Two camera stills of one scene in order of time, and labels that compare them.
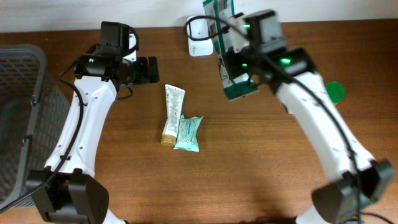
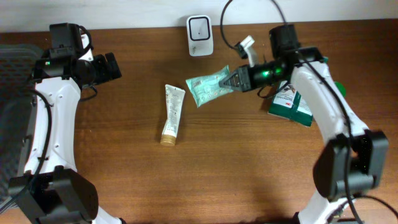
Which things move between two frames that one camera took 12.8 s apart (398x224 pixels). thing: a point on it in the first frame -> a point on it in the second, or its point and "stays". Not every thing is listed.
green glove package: [218, 13] -> [288, 104]
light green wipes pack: [187, 137] -> [204, 88]
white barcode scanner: [199, 28] stays
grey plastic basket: [34, 114] stays
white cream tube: [175, 101] stays
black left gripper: [152, 69] -> [112, 66]
